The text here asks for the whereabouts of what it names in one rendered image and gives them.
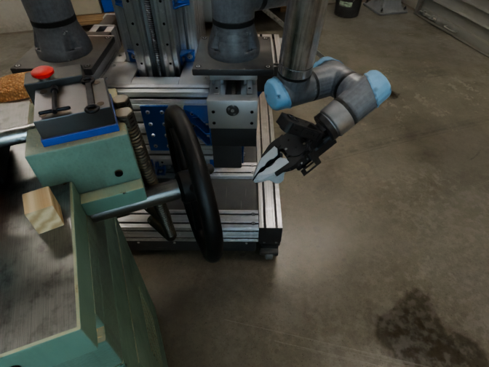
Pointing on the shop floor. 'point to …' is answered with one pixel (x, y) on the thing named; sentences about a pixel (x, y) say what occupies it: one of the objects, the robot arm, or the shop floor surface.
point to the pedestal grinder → (386, 6)
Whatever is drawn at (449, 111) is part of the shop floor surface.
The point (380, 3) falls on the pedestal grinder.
